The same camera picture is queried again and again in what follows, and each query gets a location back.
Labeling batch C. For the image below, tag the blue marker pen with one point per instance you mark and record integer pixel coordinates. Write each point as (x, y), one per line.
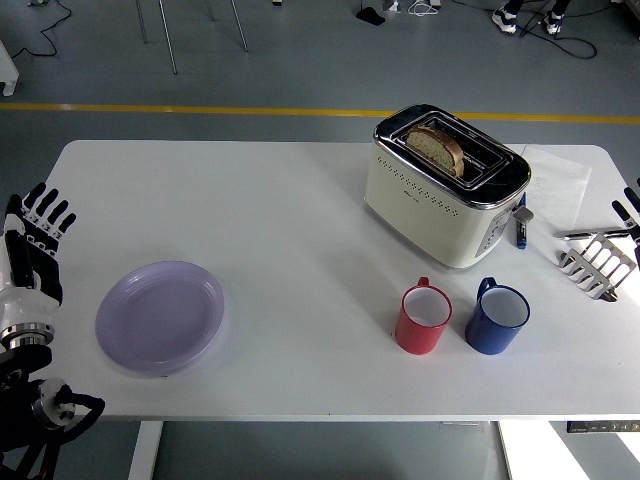
(521, 237)

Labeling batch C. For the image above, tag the blue mug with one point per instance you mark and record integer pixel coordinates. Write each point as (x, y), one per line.
(487, 337)

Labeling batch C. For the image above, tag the black silver pen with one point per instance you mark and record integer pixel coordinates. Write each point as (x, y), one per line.
(585, 234)

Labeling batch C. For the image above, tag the red mug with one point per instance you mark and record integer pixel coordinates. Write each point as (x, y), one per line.
(417, 337)

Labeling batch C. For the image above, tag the metal toast rack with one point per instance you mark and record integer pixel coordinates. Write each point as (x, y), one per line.
(620, 272)

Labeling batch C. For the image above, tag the cream chrome toaster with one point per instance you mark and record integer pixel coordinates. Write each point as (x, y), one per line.
(425, 220)

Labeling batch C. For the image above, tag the black table control panel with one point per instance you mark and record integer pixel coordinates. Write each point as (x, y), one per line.
(600, 427)

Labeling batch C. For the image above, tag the yellow floor tape line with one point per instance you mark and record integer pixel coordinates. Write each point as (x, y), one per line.
(200, 109)

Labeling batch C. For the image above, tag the white table leg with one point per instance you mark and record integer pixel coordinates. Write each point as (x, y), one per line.
(145, 450)
(504, 450)

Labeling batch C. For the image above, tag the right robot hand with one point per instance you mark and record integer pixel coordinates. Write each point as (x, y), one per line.
(634, 220)

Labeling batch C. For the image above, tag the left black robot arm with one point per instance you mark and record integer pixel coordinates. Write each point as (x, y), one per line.
(20, 360)

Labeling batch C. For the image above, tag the person's white black shoe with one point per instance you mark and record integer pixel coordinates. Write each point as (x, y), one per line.
(553, 24)
(504, 21)

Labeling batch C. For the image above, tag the bread slice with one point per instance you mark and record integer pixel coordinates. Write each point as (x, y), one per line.
(432, 145)

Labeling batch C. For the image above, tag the purple plate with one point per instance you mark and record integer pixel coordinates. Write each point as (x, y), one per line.
(160, 320)

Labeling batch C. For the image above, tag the black foot pedal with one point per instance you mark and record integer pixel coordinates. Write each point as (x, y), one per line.
(372, 16)

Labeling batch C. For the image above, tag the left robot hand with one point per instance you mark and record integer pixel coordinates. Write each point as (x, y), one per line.
(30, 305)

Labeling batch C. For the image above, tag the metal chair legs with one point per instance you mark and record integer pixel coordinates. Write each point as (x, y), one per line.
(168, 42)

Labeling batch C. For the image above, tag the white panel heater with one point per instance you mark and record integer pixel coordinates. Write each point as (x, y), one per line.
(7, 70)

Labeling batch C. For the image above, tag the white paper sheet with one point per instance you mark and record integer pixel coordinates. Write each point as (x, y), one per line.
(560, 185)

